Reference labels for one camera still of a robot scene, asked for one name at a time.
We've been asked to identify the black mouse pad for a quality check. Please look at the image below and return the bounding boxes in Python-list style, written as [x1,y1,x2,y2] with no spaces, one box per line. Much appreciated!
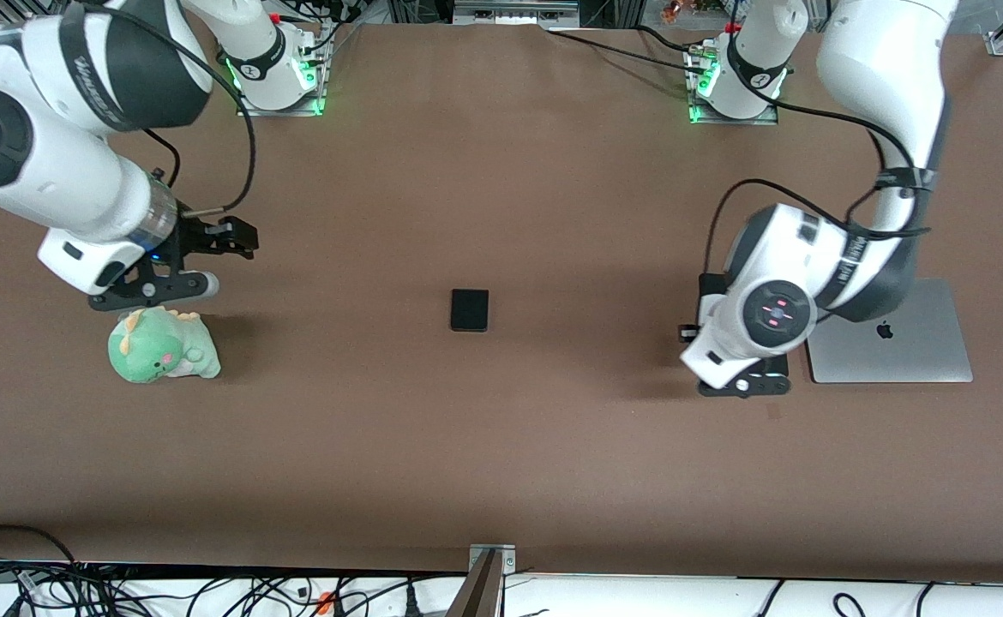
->
[699,274,790,378]

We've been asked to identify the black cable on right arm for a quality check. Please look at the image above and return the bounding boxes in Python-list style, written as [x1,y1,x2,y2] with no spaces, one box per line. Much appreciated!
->
[81,0,258,217]

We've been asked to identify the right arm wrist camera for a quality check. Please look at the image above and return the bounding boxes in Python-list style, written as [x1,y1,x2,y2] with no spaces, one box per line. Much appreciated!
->
[39,230,147,294]

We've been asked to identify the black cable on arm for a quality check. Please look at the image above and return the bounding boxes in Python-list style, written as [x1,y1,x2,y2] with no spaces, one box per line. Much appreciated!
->
[81,0,258,217]
[703,99,935,275]

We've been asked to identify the green dinosaur plush toy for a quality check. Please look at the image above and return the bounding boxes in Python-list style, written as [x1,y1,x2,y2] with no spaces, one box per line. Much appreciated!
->
[107,307,222,384]

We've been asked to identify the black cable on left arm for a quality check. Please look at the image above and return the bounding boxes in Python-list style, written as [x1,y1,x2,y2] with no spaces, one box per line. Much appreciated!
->
[703,99,935,275]

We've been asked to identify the metal bracket at table edge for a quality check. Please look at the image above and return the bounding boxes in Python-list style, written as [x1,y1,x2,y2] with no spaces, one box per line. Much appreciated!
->
[453,0,581,28]

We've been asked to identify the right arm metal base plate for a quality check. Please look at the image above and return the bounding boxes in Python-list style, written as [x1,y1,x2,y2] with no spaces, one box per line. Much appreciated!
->
[234,24,328,117]

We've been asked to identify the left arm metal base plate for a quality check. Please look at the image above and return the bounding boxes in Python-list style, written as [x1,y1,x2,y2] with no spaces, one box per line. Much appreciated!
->
[684,43,781,127]

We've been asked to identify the silver apple laptop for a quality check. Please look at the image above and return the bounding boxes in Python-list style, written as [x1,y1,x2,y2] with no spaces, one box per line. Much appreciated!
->
[806,279,974,384]

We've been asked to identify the black looped floor cable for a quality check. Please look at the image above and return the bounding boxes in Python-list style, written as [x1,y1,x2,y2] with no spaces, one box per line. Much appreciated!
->
[0,524,82,571]

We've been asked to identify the short black table cable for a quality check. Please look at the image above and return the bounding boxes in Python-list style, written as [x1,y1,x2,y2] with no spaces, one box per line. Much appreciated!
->
[637,24,701,54]

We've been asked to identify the aluminium profile beam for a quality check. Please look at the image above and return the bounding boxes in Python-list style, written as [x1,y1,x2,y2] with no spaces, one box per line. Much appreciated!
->
[448,544,518,617]

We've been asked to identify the long black table cable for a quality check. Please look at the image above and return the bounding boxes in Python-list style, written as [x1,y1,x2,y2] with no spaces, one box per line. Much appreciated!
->
[544,30,710,75]

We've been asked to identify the small black box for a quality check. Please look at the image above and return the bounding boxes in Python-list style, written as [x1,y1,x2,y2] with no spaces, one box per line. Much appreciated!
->
[450,289,490,333]

